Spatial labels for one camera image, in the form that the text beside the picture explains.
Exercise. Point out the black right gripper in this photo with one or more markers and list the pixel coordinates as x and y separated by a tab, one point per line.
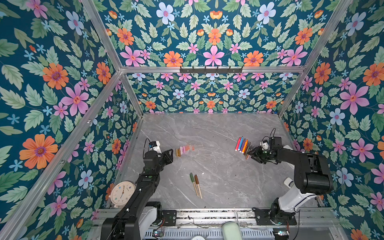
256	154

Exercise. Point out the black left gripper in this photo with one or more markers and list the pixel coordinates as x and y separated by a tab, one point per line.
168	158

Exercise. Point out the brown pen clear grip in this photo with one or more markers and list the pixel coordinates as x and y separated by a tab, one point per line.
247	148

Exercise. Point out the orange marker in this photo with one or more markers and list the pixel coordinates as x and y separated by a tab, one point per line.
245	146

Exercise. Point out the purple marker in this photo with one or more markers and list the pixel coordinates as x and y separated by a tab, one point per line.
242	145

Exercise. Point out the blue marker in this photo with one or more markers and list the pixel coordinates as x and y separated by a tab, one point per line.
240	144

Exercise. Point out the pink highlighter marker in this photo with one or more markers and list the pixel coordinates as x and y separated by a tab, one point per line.
238	143

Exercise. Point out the brown cap beige pen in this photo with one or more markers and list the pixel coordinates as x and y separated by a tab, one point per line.
198	186

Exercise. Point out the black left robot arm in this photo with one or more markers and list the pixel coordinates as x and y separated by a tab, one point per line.
125	225

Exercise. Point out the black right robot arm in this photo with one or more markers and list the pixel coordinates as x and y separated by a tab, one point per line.
312	178

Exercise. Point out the green cap beige pen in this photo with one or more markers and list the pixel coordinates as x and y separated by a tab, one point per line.
194	183

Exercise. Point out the beige round alarm clock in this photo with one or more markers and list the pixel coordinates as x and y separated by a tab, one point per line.
121	194

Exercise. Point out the pale green rounded object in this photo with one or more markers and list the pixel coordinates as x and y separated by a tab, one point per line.
231	231

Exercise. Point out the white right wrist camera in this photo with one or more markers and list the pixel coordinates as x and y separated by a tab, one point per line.
264	144

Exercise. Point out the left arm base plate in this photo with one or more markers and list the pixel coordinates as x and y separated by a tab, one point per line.
169	218

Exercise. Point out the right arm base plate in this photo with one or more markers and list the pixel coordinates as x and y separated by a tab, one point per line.
266	217

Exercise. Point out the black wall hook rail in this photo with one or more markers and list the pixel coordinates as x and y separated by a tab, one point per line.
211	70

